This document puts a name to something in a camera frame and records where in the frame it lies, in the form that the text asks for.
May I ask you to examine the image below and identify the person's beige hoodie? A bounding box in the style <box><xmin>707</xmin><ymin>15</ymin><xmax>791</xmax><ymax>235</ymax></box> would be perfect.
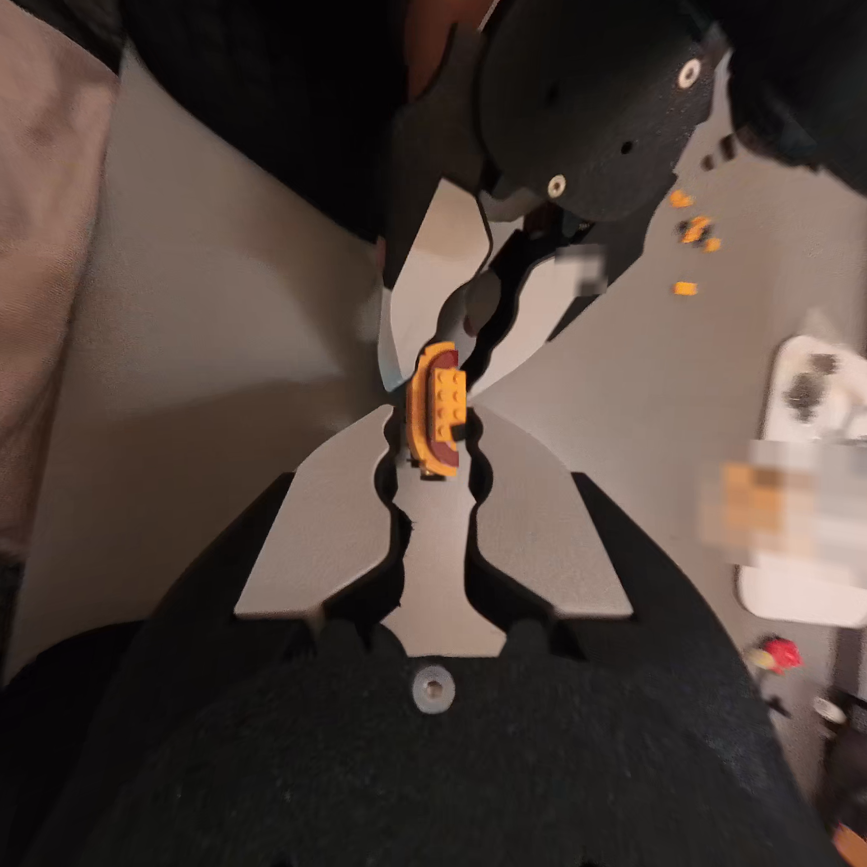
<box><xmin>0</xmin><ymin>0</ymin><xmax>121</xmax><ymax>563</ymax></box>

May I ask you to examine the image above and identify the small red lego piece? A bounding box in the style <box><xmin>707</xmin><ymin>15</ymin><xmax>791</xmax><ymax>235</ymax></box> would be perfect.
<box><xmin>744</xmin><ymin>637</ymin><xmax>803</xmax><ymax>675</ymax></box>

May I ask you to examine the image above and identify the clear bag of dark parts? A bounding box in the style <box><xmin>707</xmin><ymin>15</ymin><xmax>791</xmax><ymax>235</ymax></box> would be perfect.
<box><xmin>775</xmin><ymin>345</ymin><xmax>867</xmax><ymax>441</ymax></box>

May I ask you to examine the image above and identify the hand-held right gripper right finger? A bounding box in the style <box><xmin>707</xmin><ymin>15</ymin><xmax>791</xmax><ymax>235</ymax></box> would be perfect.
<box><xmin>462</xmin><ymin>406</ymin><xmax>635</xmax><ymax>644</ymax></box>

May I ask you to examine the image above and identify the person's left hand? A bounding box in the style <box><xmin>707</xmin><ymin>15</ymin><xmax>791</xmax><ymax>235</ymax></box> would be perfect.
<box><xmin>405</xmin><ymin>0</ymin><xmax>502</xmax><ymax>103</ymax></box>

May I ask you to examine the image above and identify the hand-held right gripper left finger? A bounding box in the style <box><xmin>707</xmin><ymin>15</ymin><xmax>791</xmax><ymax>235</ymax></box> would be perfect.
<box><xmin>233</xmin><ymin>405</ymin><xmax>415</xmax><ymax>641</ymax></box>

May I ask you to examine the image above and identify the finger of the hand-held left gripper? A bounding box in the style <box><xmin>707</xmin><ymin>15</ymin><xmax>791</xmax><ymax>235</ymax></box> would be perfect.
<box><xmin>464</xmin><ymin>203</ymin><xmax>614</xmax><ymax>404</ymax></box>
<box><xmin>378</xmin><ymin>177</ymin><xmax>499</xmax><ymax>395</ymax></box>

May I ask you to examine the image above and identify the white book stand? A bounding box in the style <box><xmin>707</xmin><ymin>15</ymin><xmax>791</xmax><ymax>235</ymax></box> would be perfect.
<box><xmin>737</xmin><ymin>335</ymin><xmax>867</xmax><ymax>627</ymax></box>

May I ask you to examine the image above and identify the person's left forearm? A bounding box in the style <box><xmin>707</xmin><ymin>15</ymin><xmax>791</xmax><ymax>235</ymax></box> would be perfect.
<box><xmin>122</xmin><ymin>0</ymin><xmax>414</xmax><ymax>241</ymax></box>

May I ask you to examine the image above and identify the orange lego car front assembly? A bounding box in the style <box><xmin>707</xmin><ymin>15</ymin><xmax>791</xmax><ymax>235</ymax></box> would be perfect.
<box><xmin>404</xmin><ymin>340</ymin><xmax>470</xmax><ymax>483</ymax></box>

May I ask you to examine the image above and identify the cluster of small lego pieces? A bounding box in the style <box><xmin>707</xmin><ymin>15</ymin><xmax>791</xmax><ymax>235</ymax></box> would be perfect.
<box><xmin>677</xmin><ymin>215</ymin><xmax>723</xmax><ymax>253</ymax></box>

